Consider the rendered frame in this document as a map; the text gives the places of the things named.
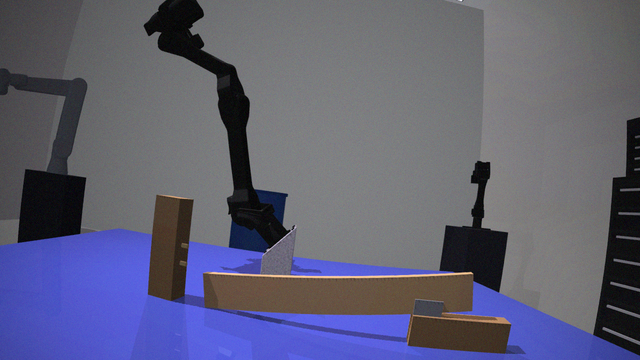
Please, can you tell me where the long wooden rail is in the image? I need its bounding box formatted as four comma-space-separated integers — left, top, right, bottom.
203, 272, 474, 315

